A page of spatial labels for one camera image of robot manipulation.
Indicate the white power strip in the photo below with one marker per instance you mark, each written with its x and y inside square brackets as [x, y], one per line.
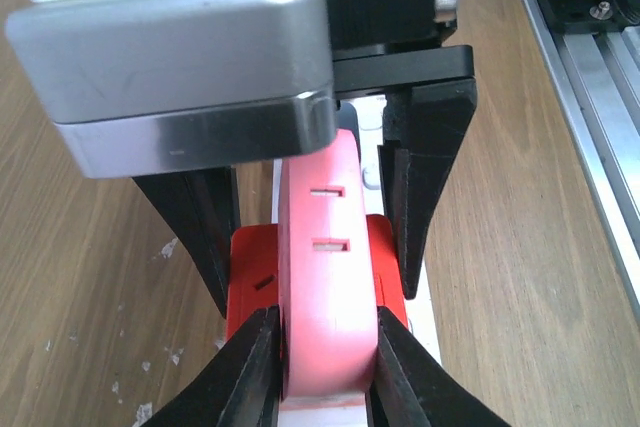
[364, 118]

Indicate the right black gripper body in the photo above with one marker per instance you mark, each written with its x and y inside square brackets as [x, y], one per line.
[383, 45]

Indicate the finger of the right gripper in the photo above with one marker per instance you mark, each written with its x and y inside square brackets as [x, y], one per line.
[202, 209]
[423, 130]

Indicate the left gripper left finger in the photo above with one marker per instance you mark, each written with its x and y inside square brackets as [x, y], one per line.
[240, 386]

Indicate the pink plug adapter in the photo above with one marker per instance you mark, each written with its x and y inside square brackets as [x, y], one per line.
[321, 210]

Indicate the red cube plug adapter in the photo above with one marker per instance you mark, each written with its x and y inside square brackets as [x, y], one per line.
[255, 266]

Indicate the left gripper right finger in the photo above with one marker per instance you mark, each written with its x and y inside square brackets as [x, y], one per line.
[410, 388]

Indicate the aluminium front rail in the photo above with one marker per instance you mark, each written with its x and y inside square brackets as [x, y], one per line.
[596, 78]

